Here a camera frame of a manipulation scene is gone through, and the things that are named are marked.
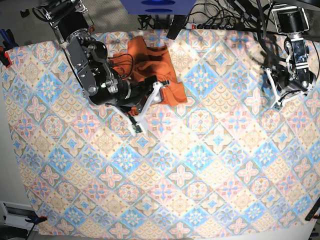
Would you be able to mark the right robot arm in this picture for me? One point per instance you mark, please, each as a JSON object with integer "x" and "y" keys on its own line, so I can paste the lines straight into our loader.
{"x": 101, "y": 83}

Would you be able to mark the patterned blue tablecloth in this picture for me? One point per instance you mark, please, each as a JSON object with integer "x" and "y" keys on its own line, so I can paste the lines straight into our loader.
{"x": 222, "y": 164}

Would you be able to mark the blue clamp bottom left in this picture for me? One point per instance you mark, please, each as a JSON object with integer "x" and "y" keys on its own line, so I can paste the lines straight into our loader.
{"x": 35, "y": 220}

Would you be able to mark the red black clamp left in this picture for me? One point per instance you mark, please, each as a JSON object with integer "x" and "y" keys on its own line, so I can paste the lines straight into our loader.
{"x": 9, "y": 42}

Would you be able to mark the orange T-shirt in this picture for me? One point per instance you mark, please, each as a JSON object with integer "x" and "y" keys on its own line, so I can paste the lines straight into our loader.
{"x": 141, "y": 62}

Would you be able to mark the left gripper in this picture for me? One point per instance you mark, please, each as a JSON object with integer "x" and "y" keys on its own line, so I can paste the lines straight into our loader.
{"x": 285, "y": 85}

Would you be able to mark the black clamp bottom right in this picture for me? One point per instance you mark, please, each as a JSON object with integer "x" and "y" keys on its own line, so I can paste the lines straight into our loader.
{"x": 312, "y": 214}

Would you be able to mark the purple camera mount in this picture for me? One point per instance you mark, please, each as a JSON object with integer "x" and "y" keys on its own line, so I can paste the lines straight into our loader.
{"x": 160, "y": 7}

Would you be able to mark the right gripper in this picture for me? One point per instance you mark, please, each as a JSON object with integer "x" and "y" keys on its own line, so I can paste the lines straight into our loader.
{"x": 131, "y": 94}

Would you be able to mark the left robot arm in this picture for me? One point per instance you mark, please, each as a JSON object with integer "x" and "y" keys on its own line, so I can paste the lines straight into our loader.
{"x": 291, "y": 20}

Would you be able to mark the power strip with red switch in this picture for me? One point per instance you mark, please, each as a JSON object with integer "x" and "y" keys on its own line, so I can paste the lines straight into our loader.
{"x": 208, "y": 26}

